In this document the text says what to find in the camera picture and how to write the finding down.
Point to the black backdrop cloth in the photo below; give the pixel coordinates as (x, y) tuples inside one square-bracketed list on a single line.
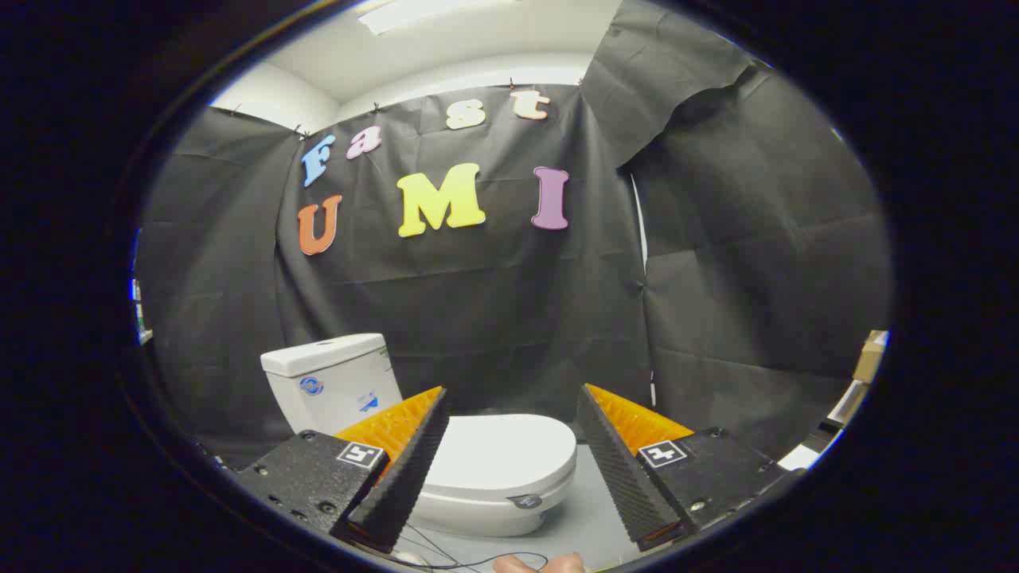
[(517, 302)]

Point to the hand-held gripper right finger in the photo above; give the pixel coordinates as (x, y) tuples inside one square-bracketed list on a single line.
[(617, 469)]

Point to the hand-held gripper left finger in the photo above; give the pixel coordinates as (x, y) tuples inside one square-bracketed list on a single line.
[(402, 477)]

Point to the white toilet seat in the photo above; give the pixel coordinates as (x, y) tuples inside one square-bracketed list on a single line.
[(509, 500)]

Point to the cardboard box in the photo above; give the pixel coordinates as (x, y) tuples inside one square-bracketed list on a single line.
[(869, 354)]

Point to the ceiling light panel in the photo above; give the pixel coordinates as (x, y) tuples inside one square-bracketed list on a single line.
[(422, 12)]

